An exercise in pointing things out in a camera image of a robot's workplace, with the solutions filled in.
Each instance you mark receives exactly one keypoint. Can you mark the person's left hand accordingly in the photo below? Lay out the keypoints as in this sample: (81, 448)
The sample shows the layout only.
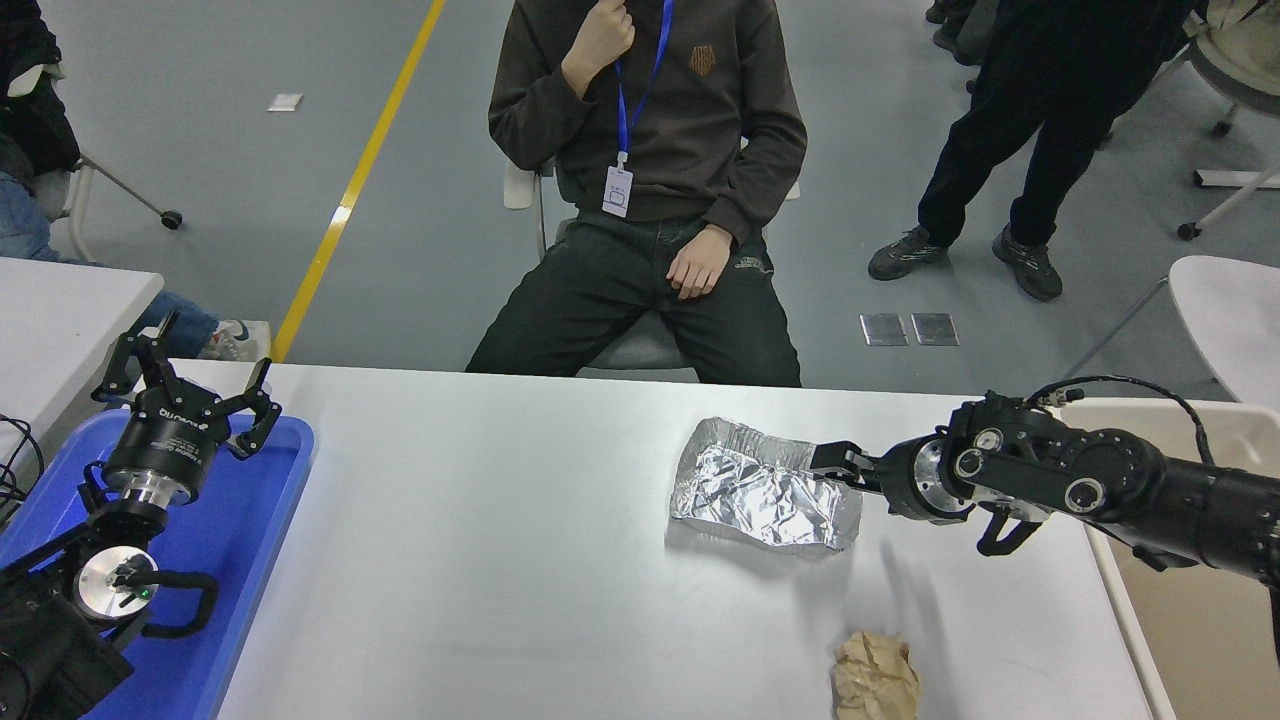
(700, 265)

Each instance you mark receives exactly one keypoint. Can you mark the white side table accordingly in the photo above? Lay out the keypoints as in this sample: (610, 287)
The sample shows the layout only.
(60, 320)

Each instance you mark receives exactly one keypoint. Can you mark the metal floor plate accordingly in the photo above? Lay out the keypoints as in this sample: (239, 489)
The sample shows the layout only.
(883, 329)
(935, 328)

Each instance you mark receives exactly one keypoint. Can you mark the large pale bin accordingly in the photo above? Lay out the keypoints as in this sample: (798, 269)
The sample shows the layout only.
(1200, 640)

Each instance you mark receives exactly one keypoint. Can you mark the silver foil tray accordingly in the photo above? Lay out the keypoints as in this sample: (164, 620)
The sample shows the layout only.
(760, 500)

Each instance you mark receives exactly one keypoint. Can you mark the blue plastic tray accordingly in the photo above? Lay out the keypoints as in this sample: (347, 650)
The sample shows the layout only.
(240, 560)

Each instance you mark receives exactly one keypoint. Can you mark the white and grey chair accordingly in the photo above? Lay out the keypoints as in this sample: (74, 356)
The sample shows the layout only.
(518, 190)

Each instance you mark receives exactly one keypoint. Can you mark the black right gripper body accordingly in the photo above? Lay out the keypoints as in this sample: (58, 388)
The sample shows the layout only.
(900, 480)

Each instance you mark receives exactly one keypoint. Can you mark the person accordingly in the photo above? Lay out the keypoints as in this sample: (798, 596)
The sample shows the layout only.
(680, 120)
(945, 35)
(1060, 110)
(20, 220)

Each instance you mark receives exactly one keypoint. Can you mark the person's right hand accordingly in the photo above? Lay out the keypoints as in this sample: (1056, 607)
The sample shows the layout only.
(600, 45)

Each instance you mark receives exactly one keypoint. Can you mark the white round-edged chair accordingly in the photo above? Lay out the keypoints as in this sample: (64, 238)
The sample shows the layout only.
(1230, 310)

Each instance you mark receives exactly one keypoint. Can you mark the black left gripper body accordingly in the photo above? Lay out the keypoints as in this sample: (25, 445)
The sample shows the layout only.
(165, 445)

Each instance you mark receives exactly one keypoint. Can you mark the tan paper ball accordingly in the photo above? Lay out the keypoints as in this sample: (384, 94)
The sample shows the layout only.
(875, 680)

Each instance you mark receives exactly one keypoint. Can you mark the white frame with caster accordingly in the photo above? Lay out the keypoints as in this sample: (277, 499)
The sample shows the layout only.
(1240, 178)

